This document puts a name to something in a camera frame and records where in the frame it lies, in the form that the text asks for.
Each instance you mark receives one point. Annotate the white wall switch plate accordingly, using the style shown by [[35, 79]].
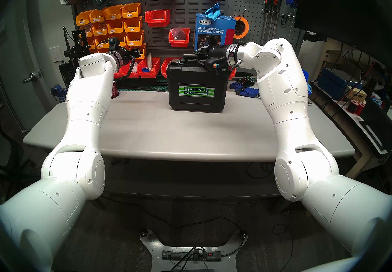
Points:
[[56, 54]]

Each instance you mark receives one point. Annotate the large blue plastic bin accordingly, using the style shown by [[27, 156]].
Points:
[[305, 75]]

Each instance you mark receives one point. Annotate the green cutting mat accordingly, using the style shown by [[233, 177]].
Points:
[[159, 86]]

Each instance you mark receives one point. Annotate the yellow parts bin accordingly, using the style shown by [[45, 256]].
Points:
[[93, 51], [92, 43], [113, 12], [99, 28], [131, 10], [101, 51], [83, 18], [133, 24], [97, 15], [120, 37], [115, 26], [134, 38], [87, 31], [140, 51], [102, 41]]

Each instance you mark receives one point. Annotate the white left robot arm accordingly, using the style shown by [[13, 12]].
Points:
[[85, 109]]

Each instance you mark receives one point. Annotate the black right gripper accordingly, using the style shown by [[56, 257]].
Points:
[[220, 55]]

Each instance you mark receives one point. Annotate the blue microfiber cloth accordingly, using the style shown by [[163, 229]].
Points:
[[212, 11]]

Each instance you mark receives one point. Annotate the black metal fixture stand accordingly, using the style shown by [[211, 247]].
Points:
[[76, 51]]

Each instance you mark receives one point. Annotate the small cardboard box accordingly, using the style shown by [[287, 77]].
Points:
[[359, 93]]

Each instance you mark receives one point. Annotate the black equipment case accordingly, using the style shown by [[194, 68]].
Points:
[[378, 124]]

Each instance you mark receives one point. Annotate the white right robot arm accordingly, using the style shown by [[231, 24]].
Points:
[[284, 90]]

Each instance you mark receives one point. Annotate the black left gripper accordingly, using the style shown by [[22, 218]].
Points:
[[126, 54]]

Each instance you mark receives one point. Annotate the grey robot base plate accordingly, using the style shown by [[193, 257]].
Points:
[[228, 263]]

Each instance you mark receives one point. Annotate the blue plastic clamp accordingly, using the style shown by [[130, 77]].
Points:
[[248, 92]]

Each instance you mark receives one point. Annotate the blue bench vise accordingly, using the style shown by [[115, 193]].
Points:
[[58, 92]]

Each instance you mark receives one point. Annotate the black office chair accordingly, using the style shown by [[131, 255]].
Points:
[[12, 155]]

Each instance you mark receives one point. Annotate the maroon plastic bag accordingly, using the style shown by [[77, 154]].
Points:
[[179, 33]]

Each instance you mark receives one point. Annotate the red parts bin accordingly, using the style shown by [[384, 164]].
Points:
[[149, 71], [130, 72], [163, 67], [232, 74], [179, 41], [156, 18], [118, 74]]

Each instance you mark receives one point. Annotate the blue cleaning cloths box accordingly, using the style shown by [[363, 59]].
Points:
[[214, 31]]

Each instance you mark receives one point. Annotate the orange tape roll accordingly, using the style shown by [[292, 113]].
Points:
[[246, 26]]

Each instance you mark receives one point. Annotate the black plastic tool box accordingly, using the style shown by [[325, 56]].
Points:
[[196, 75]]

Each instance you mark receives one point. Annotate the black power strip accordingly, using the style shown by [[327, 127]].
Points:
[[180, 255]]

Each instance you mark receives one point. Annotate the dark blue plastic crate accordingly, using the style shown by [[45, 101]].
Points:
[[332, 83]]

